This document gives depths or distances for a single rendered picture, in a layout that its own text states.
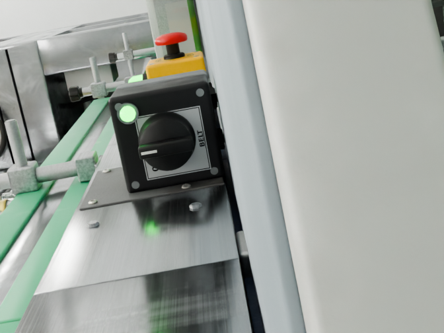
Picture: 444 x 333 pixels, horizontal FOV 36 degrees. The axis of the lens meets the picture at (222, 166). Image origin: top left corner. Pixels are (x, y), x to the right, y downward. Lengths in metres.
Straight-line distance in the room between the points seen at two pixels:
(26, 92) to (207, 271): 1.85
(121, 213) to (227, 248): 0.13
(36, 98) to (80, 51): 0.20
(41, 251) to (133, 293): 0.17
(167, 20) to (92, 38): 0.85
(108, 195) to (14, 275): 0.11
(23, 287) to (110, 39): 1.70
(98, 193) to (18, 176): 0.15
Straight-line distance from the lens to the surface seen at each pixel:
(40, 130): 2.22
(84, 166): 0.70
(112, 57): 1.93
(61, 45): 2.17
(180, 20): 1.32
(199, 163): 0.55
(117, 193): 0.57
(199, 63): 0.82
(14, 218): 0.64
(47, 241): 0.56
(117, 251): 0.45
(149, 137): 0.52
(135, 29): 2.13
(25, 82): 2.20
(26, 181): 0.72
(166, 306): 0.36
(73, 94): 1.30
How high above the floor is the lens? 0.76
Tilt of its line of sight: level
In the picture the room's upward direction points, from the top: 100 degrees counter-clockwise
